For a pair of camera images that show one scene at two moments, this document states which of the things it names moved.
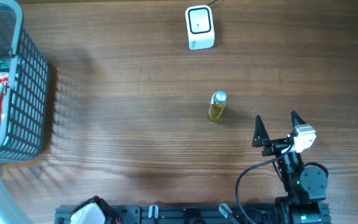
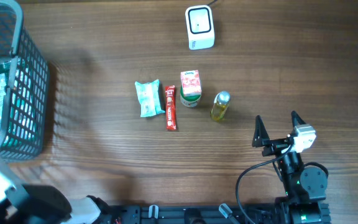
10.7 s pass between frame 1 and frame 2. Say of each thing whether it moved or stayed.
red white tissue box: moved
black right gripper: stayed
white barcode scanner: stayed
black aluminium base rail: stayed
